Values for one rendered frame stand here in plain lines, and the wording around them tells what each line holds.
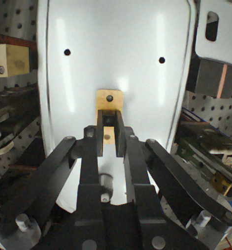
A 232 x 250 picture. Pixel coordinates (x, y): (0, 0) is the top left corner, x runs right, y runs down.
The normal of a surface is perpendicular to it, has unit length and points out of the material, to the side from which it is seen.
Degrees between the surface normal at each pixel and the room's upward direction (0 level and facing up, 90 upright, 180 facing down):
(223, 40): 0
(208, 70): 0
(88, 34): 0
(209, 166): 78
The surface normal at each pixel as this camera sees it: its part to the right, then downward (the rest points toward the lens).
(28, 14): 0.07, 0.40
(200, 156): -0.96, 0.04
